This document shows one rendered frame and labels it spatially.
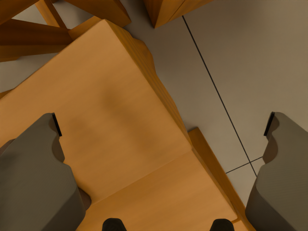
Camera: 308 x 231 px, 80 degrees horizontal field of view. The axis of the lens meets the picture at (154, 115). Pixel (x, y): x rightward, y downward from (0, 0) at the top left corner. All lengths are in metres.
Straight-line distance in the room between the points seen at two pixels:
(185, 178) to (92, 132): 0.12
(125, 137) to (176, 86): 0.93
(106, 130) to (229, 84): 1.04
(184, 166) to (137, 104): 0.10
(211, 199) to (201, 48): 0.92
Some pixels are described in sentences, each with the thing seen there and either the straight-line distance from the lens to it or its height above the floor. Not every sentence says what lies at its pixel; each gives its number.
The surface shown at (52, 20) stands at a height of 0.24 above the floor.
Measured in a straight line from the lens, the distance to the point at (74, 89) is 0.17.
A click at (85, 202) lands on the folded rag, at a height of 0.91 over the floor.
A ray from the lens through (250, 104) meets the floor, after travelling 1.26.
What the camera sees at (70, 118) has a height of 0.90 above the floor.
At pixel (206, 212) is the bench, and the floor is 0.88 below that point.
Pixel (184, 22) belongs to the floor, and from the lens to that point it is 1.07.
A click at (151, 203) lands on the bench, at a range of 0.26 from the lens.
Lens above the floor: 1.06
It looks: 69 degrees down
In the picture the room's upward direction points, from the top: 177 degrees clockwise
